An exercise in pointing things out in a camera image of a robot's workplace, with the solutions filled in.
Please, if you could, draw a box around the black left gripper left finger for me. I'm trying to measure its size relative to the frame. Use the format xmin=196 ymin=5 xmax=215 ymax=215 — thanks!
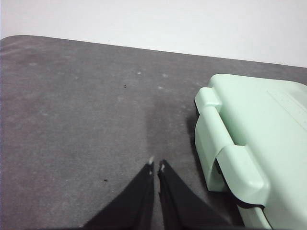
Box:
xmin=81 ymin=157 xmax=155 ymax=230

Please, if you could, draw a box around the mint green breakfast machine base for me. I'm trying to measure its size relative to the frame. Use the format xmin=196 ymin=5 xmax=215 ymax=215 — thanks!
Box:
xmin=194 ymin=105 xmax=273 ymax=230

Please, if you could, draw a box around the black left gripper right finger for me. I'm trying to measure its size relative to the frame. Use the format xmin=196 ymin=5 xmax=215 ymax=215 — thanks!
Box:
xmin=157 ymin=159 xmax=240 ymax=230

